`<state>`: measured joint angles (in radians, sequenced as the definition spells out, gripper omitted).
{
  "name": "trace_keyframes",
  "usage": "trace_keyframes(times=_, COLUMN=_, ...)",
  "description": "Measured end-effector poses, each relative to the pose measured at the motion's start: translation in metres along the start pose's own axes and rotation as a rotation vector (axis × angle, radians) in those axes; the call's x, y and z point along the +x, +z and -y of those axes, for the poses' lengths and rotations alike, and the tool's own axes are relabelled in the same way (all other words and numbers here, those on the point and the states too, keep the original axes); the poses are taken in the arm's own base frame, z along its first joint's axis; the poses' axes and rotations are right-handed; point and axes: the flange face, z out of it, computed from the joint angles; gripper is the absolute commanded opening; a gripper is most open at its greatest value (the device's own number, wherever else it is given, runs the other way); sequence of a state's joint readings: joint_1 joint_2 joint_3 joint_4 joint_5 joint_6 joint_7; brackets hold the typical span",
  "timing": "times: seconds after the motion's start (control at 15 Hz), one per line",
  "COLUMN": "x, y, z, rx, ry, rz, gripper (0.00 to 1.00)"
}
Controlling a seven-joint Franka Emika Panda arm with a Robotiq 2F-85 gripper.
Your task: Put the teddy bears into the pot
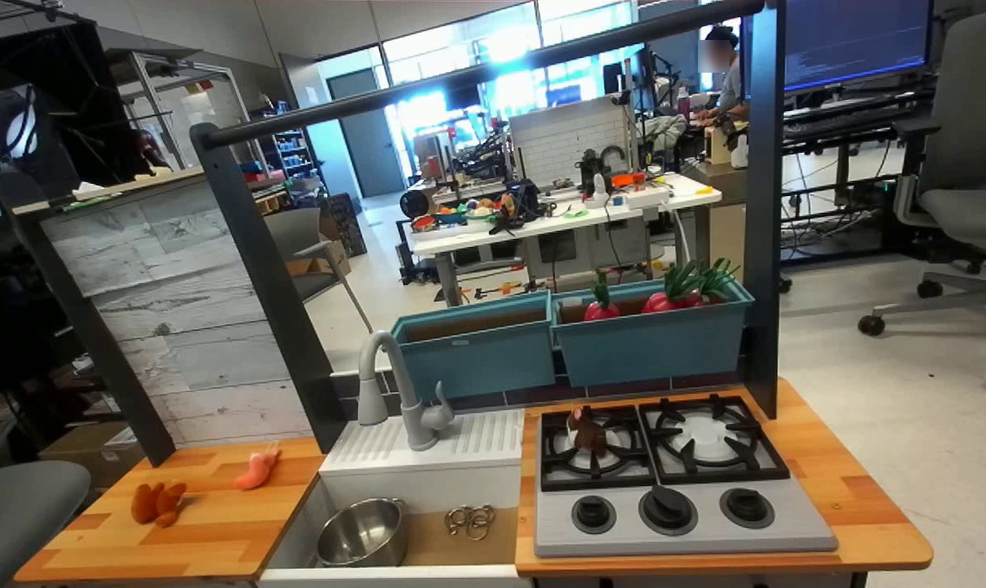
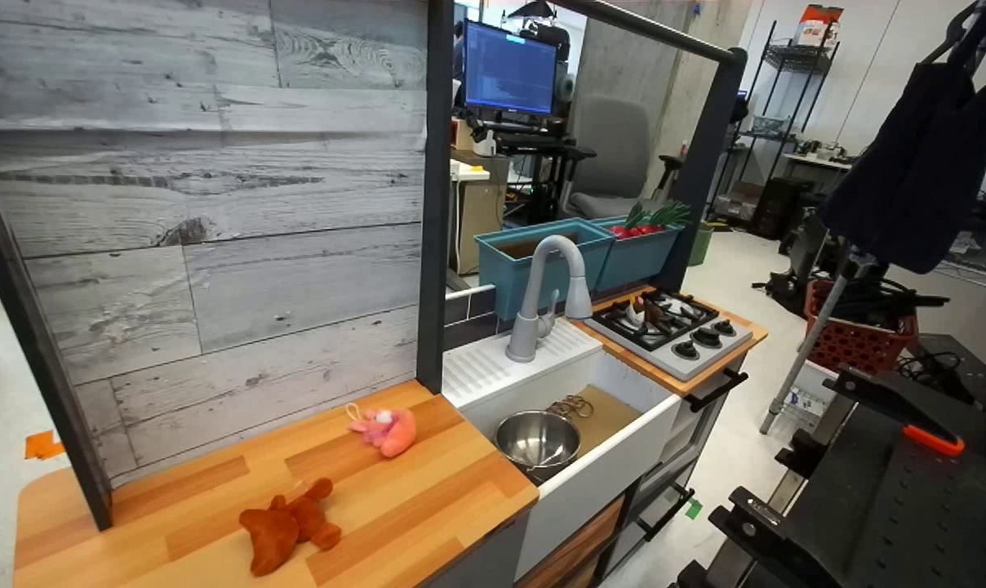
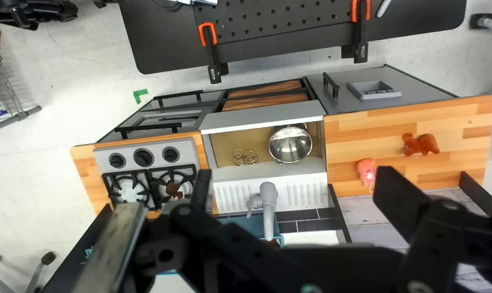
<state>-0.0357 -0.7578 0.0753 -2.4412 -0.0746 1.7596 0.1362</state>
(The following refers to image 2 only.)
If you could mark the pink teddy bear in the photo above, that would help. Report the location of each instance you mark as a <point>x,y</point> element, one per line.
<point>393,432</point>

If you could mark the shiny metal pot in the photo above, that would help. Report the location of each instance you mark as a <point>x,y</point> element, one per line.
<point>538,444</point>

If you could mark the teal planter box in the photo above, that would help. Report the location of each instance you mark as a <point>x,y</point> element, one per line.
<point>634,264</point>
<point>504,272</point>

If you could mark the grey toy faucet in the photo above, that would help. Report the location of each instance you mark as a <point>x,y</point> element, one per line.
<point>528,328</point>

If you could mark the tan cardboard box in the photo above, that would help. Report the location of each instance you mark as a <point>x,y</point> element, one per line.
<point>479,216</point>

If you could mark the red toy radish with leaves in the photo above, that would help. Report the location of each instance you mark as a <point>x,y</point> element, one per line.
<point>628,231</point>
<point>672,216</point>

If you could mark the small brown toy figure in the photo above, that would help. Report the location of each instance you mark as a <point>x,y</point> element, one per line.
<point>643,312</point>

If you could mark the black monitor desk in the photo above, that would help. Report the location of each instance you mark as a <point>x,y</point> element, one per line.
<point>538,142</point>

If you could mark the grey toy stove top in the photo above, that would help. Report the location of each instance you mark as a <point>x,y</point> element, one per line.
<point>653,354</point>

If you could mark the grey office chair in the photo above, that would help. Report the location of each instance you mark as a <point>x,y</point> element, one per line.
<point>612,153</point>

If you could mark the white toy sink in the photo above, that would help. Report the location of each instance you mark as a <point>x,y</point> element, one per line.
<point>612,460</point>

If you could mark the large black stove knob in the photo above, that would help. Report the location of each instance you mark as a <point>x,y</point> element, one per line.
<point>710,338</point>

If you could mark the computer monitor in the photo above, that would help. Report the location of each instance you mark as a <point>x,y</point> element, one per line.
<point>506,71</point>

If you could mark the grey kitchen cabinet base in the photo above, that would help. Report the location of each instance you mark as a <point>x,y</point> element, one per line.
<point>668,479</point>

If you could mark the green floor tape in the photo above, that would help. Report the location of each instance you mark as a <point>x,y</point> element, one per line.
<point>694,508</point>

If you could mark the grey wood-pattern back panel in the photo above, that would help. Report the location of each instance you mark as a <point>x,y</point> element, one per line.
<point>186,216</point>

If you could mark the grey stand pole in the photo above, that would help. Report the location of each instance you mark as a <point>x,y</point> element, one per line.
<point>814,338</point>

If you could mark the red mesh crate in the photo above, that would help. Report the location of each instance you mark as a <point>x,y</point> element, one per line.
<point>856,345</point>

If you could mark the red box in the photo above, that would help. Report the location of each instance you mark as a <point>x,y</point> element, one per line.
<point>820,23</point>

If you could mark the black hanging bag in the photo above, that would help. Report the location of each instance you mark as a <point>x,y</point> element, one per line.
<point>919,165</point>

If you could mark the black perforated work table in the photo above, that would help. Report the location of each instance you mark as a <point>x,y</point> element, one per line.
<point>907,511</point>

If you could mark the black kitchen frame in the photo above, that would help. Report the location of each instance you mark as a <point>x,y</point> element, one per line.
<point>434,216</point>

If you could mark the black side frame bar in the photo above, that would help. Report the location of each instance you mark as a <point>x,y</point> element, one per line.
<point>37,338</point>

